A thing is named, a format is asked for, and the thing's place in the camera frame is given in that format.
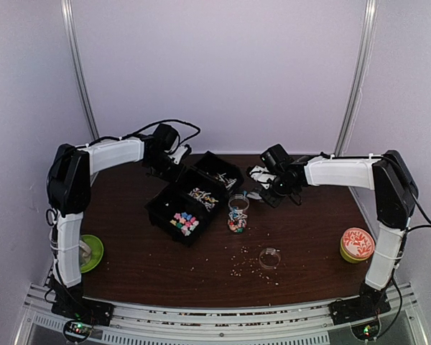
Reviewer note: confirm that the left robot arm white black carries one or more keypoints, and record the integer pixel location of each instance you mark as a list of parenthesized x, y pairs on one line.
[(69, 187)]

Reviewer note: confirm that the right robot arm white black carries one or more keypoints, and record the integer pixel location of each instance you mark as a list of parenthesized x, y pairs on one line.
[(315, 197)]

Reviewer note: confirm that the metal scoop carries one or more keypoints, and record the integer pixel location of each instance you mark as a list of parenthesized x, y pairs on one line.
[(253, 194)]

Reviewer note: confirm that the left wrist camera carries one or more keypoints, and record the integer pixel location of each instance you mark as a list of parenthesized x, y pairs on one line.
[(180, 153)]

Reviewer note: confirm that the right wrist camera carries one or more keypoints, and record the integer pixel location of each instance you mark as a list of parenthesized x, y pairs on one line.
[(261, 175)]

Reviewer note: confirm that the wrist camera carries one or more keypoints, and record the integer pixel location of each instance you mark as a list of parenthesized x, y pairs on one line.
[(180, 153), (261, 175)]

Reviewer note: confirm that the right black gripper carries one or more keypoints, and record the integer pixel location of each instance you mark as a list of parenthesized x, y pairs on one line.
[(274, 202)]

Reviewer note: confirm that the aluminium frame post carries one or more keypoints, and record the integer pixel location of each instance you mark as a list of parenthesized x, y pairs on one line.
[(362, 63), (70, 30)]

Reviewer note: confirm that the green saucer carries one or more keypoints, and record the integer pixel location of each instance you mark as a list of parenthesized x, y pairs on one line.
[(97, 248)]

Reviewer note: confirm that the black three-compartment candy bin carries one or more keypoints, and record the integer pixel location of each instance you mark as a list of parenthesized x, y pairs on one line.
[(184, 209)]

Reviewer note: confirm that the clear plastic jar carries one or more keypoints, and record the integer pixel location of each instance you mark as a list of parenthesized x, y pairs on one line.
[(238, 206)]

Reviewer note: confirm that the left aluminium frame post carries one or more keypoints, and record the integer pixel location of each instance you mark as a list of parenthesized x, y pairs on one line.
[(70, 30)]

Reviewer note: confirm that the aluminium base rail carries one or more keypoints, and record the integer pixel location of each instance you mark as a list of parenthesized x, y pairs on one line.
[(302, 323)]

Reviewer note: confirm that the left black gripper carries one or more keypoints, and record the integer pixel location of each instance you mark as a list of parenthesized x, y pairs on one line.
[(172, 178)]

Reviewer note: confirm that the beige ceramic mug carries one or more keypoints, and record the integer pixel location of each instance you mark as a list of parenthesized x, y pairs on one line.
[(84, 253)]

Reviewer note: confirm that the right aluminium frame post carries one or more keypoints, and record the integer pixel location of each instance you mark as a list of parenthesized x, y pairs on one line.
[(362, 63)]

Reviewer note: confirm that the clear plastic jar lid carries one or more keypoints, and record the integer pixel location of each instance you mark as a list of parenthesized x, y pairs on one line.
[(269, 258)]

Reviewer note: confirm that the green tin orange patterned lid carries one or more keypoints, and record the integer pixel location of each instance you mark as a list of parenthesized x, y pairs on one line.
[(356, 245)]

